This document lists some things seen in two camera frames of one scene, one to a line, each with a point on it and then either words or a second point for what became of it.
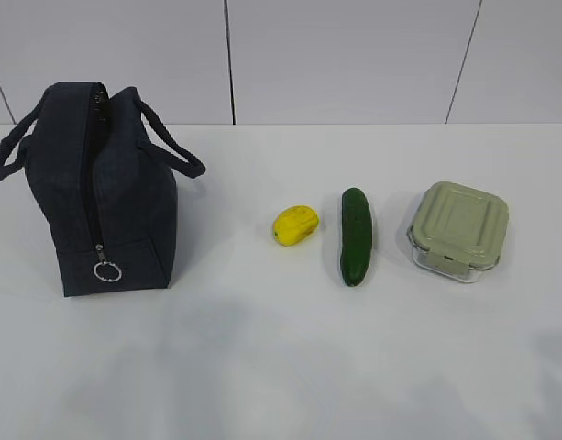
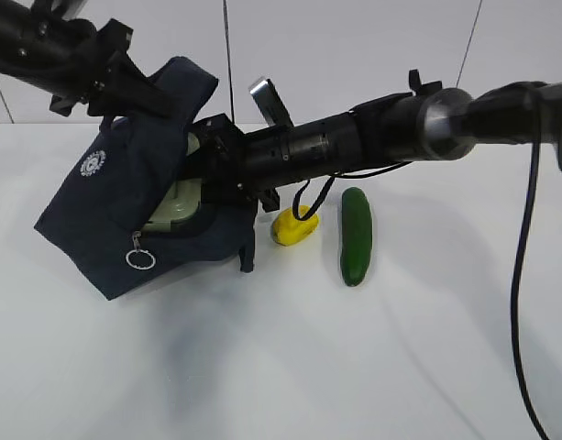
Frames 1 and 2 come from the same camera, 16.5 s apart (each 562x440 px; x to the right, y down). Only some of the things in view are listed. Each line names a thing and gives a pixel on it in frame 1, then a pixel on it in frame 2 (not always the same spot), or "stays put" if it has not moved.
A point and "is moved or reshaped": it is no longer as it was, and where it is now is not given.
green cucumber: (356, 236) stays put
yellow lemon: (293, 225) stays put
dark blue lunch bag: (104, 170) is moved or reshaped
